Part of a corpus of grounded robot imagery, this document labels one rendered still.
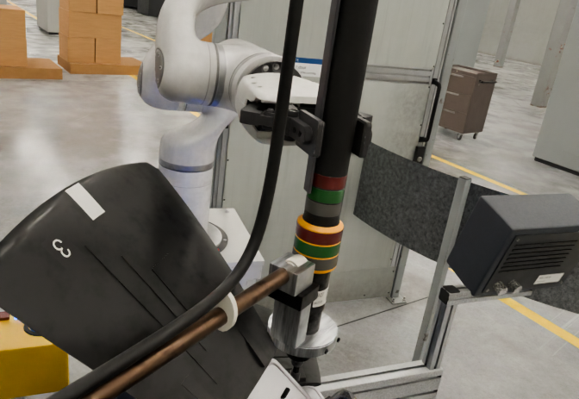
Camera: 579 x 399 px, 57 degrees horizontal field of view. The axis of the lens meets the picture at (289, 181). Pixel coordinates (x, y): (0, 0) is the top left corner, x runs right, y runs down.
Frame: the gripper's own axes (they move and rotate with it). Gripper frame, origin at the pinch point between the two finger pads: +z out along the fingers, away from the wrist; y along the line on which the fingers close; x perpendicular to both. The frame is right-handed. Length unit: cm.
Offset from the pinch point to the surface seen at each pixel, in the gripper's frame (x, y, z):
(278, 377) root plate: -21.7, 3.8, 4.4
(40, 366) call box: -45, 25, -31
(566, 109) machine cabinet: -77, -514, -404
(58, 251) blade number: -8.9, 22.0, 1.8
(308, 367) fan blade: -30.9, -5.2, -6.4
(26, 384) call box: -48, 27, -31
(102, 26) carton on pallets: -75, -31, -825
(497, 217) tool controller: -26, -57, -33
